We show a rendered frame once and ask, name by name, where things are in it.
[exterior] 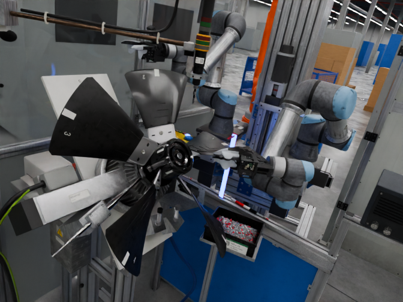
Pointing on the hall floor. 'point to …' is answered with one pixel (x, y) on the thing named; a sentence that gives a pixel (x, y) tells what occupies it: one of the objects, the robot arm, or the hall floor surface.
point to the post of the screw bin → (208, 274)
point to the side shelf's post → (66, 278)
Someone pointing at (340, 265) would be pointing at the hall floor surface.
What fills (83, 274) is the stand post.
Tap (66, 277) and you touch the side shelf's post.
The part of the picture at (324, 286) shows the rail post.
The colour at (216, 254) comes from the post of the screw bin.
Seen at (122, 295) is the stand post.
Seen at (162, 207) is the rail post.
